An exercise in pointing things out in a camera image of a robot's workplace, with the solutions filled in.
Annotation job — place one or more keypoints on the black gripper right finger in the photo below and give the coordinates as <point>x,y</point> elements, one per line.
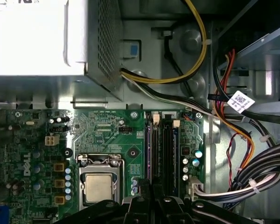
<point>168,210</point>

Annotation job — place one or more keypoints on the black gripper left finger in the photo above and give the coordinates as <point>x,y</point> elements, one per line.
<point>135,210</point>

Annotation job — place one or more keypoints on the black RAM slot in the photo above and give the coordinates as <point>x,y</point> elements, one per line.
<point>167,151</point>
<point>156,149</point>

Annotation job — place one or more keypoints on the silver CPU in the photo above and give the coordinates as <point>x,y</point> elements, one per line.
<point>99,187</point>

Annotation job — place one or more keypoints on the metal socket cover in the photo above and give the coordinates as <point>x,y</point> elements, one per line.
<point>99,168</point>

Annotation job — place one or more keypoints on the metal locking lever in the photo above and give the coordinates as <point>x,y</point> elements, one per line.
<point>100,161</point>

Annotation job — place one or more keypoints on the green Dell motherboard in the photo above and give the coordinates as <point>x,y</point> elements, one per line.
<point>100,130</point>

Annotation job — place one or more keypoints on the white four pin connector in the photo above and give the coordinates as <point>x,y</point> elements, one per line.
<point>52,140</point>

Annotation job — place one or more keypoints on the blue plastic connector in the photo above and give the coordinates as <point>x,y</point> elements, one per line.
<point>0,213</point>

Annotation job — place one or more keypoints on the grey metal PC case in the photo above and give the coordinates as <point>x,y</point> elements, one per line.
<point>168,58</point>

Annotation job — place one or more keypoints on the blue plastic tab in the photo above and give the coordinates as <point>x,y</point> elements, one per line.
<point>133,50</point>

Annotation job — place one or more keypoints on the grey perforated power supply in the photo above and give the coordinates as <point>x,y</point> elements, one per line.
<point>37,35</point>

